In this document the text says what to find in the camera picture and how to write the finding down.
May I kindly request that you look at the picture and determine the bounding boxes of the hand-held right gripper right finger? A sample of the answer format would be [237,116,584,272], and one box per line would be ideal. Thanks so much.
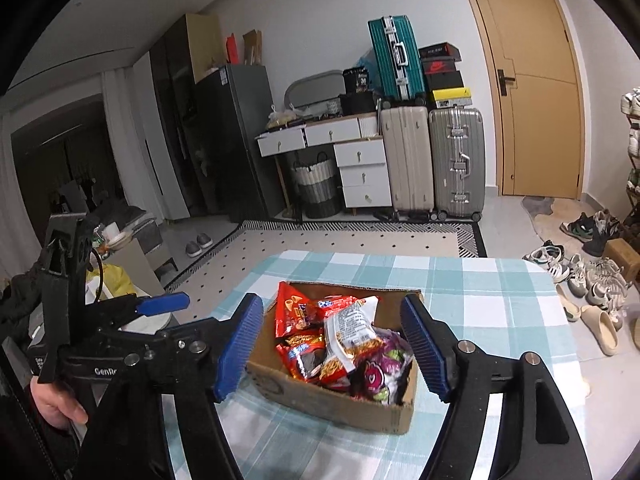
[400,293,587,480]

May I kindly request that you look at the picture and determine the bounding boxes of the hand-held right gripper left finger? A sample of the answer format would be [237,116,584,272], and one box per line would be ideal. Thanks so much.
[75,293,264,480]

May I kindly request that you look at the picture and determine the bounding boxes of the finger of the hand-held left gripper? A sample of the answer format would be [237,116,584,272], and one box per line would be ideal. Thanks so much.
[102,319,236,361]
[107,291,191,318]

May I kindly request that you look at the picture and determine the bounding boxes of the purple snack packet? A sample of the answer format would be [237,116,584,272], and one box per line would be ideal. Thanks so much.
[350,327,416,406]

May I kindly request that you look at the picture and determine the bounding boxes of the red triangular snack packet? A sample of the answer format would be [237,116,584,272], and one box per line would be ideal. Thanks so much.
[275,281,328,339]

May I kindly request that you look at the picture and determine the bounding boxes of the small dark red packet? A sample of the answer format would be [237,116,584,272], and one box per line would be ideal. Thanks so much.
[276,332,327,385]

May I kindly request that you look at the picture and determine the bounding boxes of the clear orange noodle snack packet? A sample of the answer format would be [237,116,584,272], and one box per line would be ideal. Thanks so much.
[324,300,385,361]

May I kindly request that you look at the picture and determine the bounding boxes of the red cookie packet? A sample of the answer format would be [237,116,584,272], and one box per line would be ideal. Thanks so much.
[320,294,381,321]

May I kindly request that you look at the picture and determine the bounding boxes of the white noodle snack packet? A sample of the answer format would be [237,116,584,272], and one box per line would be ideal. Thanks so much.
[320,355,358,392]

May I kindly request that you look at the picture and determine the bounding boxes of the person's left forearm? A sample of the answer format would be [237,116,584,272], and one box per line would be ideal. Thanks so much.
[0,380,76,480]

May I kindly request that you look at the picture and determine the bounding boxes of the person's left hand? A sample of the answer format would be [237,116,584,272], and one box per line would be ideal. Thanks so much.
[30,377,90,431]

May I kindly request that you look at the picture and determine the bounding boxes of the yellow plastic bag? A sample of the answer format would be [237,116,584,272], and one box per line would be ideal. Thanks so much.
[90,264,137,306]

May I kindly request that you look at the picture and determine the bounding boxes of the teal checked tablecloth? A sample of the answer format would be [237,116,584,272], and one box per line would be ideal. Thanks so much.
[165,250,588,480]

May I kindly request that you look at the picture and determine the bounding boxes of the beige slide sandal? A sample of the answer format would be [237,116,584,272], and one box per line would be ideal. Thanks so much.
[555,284,583,322]
[580,305,621,357]

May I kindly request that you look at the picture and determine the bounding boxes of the woven laundry basket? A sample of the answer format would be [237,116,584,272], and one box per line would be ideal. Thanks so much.
[291,160,343,219]

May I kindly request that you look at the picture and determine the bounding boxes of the dark grey refrigerator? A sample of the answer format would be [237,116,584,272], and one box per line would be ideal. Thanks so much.
[192,64,286,223]

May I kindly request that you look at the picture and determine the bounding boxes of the scattered sneakers pile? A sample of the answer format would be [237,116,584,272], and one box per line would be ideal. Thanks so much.
[522,209,633,308]

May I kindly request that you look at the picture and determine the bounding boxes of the grey door mat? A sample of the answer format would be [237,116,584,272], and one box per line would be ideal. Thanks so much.
[521,195,598,241]

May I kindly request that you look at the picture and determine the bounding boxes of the beige suitcase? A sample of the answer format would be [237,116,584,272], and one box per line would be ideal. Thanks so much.
[378,105,435,221]

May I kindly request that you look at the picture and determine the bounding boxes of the silver suitcase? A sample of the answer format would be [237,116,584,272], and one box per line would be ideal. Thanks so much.
[428,106,487,222]

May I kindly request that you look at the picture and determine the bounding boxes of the tall dark cabinet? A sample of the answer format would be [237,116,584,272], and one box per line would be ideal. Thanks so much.
[150,12,226,221]

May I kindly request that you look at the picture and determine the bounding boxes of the white drawer desk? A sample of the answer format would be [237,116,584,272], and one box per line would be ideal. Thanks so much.
[256,112,393,218]

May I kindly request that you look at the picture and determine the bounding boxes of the small brown cardboard box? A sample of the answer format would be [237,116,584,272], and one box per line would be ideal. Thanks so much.
[602,239,640,281]

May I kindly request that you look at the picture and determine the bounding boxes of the clear plastic bag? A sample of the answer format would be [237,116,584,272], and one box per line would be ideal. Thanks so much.
[267,105,296,128]

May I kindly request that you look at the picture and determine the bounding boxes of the tan wooden door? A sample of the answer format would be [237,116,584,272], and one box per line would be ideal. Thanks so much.
[452,0,587,200]

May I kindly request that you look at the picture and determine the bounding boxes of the plain black shoebox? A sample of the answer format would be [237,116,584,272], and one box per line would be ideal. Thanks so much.
[424,70,463,92]

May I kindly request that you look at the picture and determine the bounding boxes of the brown paper bag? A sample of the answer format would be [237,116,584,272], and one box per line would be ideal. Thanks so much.
[242,30,263,66]

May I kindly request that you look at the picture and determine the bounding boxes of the black printed box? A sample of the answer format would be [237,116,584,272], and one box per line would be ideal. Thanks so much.
[342,66,373,95]

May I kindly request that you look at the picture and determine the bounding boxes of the wooden shoe rack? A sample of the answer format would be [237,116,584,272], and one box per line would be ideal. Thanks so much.
[620,87,640,201]

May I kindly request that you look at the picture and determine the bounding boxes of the red shoebox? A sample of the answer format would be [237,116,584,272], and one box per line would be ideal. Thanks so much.
[420,56,457,73]

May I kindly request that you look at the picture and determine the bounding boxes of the teal suitcase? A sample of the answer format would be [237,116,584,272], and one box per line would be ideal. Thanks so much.
[367,15,427,106]

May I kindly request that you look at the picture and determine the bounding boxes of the rows of assorted shoes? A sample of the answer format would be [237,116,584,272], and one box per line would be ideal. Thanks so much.
[620,87,640,191]

